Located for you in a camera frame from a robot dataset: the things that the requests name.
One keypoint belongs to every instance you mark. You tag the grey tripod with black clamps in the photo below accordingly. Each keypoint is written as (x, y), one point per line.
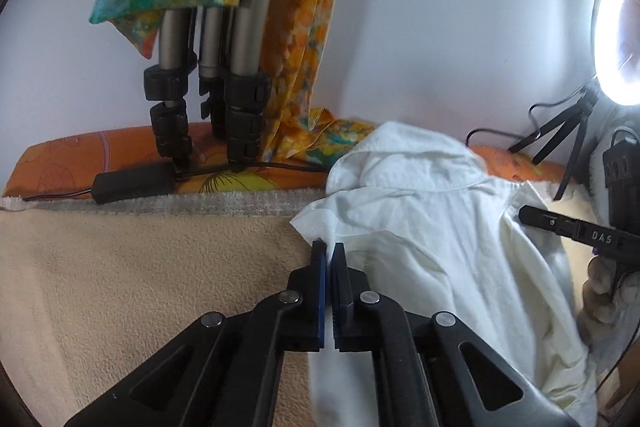
(245, 57)

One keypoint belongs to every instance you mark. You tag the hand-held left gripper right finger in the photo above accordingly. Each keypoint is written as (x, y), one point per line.
(339, 287)

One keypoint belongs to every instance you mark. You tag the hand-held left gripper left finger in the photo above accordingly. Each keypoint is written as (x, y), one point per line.
(322, 287)

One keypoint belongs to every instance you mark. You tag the beige fleece blanket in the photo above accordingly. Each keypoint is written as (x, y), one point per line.
(125, 267)

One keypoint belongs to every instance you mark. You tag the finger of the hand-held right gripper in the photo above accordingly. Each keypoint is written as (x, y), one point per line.
(547, 219)

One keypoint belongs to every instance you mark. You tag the person's right hand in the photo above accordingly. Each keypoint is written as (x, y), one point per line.
(597, 297)

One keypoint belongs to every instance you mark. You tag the white shirt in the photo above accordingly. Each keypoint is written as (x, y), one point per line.
(425, 232)

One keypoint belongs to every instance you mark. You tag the orange patterned cushion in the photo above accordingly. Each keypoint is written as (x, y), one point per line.
(60, 157)

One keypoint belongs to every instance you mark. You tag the black power adapter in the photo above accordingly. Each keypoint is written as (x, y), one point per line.
(132, 182)

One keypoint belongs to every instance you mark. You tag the orange floral cloth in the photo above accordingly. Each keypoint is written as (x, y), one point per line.
(310, 32)

